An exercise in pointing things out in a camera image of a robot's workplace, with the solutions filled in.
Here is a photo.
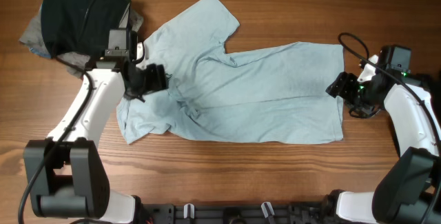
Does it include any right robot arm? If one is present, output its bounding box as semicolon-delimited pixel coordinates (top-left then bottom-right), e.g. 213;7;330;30
323;45;440;223

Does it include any blue folded garment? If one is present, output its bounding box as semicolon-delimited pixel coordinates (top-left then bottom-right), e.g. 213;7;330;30
29;48;51;59

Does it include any black folded garment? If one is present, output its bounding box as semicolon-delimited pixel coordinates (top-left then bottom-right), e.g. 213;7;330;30
41;0;131;58

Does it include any black t-shirt under pile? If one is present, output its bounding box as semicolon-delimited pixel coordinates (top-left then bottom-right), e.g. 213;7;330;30
418;74;440;119

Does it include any grey folded garment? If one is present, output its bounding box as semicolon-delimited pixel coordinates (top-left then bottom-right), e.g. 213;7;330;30
19;7;142;77

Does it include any left black cable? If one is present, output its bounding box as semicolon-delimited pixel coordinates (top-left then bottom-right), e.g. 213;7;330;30
17;54;96;224

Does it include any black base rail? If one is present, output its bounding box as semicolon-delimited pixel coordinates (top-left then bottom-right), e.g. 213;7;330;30
144;203;335;224

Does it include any black cable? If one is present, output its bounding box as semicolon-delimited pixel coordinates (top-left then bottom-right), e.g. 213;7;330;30
337;32;441;224
17;54;96;224

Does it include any right black cable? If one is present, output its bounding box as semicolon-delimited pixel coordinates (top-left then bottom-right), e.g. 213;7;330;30
337;32;441;224

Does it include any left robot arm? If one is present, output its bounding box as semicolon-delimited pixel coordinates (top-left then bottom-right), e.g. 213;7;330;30
17;28;168;223

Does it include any light blue t-shirt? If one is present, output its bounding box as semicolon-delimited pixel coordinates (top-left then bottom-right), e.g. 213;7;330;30
116;0;344;145

